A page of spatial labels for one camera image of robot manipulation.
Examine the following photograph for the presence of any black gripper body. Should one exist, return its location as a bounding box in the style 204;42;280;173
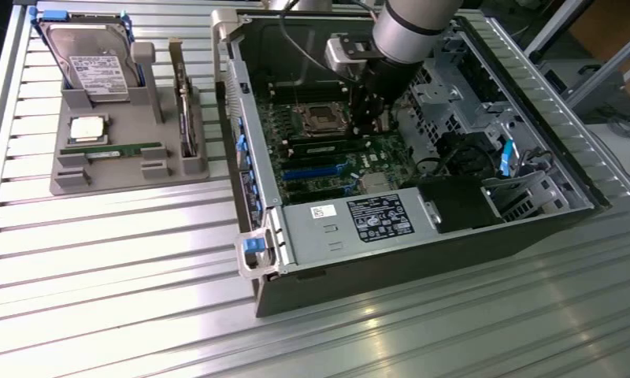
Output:
348;57;428;138

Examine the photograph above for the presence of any installed RAM stick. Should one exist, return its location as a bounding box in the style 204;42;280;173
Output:
291;137;363;158

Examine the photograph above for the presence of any green RAM stick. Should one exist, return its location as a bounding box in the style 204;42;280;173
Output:
59;143;167;159

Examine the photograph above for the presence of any metal disk bay cage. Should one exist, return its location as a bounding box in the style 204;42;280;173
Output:
399;30;512;137

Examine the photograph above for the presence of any CPU socket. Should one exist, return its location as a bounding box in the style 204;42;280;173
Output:
291;101;352;139

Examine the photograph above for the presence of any green motherboard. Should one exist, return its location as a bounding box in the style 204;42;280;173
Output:
256;93;418;202

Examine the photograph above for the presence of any silver chipset heatsink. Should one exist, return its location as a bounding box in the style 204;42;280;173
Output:
359;172;395;195

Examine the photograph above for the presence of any blue expansion slot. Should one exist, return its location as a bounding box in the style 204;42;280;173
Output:
282;164;344;183

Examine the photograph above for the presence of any black fan shroud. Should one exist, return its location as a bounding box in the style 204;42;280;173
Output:
416;176;507;235

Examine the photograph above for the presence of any dark grey equipment box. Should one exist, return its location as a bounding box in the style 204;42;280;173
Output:
535;61;628;121

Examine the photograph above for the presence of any graphics card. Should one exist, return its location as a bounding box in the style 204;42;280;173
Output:
167;36;202;159

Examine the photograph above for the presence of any grey power supply unit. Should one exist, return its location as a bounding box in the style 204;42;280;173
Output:
280;187;444;265

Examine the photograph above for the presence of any blue case latch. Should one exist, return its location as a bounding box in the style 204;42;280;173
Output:
243;235;271;254

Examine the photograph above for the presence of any open black PC case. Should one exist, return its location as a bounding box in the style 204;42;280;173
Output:
211;7;614;319

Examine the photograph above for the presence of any grey parts rack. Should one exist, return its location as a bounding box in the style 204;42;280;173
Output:
48;40;211;197

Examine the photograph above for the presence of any hard disk with blue caddy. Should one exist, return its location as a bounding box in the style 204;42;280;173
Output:
30;6;136;105

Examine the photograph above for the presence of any silver CPU chip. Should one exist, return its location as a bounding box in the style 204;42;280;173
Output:
68;116;110;144

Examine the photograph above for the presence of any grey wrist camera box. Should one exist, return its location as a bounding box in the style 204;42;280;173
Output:
326;34;386;75

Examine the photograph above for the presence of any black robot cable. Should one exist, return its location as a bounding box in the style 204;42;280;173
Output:
280;0;362;84

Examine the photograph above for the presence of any blue disk wire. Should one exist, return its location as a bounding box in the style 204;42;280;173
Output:
498;139;518;179

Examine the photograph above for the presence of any aluminium frame profile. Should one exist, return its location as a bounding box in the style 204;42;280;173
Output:
562;23;630;115

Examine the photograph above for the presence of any coiled black cable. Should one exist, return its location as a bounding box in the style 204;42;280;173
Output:
607;116;630;139

